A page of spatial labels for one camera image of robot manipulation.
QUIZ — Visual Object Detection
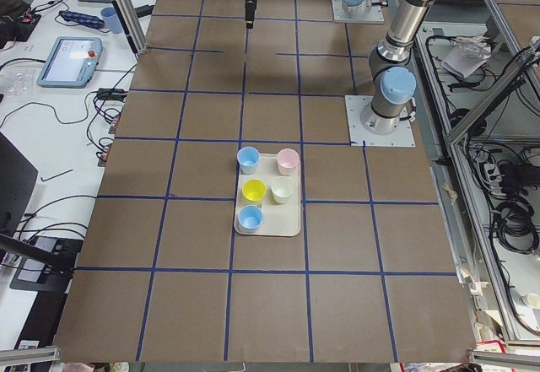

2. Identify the blue cup on desk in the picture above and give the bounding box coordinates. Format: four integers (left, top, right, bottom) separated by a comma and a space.
100, 7, 123, 34

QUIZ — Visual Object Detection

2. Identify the light blue plastic cup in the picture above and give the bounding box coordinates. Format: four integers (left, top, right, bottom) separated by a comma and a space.
236, 146, 260, 175

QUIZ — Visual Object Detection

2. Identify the pink plastic cup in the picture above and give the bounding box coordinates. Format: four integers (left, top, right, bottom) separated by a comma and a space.
277, 148, 300, 175

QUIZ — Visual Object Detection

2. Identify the pale green plastic cup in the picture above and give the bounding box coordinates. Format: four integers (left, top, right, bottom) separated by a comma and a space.
271, 176, 295, 204

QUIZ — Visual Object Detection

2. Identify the yellow plastic cup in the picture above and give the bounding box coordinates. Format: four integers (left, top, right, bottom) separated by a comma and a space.
241, 179, 267, 204

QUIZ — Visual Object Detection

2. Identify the blue cup near tray corner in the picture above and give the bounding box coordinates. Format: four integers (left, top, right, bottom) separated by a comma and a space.
237, 205, 264, 234

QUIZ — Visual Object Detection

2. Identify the blue power strip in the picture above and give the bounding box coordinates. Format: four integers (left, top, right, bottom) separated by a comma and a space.
59, 10, 105, 30

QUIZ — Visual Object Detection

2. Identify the teach pendant tablet near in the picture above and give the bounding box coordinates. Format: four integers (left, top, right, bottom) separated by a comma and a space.
36, 36, 103, 89

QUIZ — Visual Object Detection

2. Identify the cream plastic tray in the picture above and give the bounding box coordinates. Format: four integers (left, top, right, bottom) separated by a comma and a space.
234, 154, 302, 237

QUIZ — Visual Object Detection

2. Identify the black monitor stand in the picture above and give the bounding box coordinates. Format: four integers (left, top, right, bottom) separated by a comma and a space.
1, 135, 82, 293

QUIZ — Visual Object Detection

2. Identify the aluminium frame post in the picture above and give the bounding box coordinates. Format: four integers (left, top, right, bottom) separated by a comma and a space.
110, 0, 148, 56

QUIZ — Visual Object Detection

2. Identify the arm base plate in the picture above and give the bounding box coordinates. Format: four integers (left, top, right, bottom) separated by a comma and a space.
344, 95, 416, 148
331, 0, 385, 24

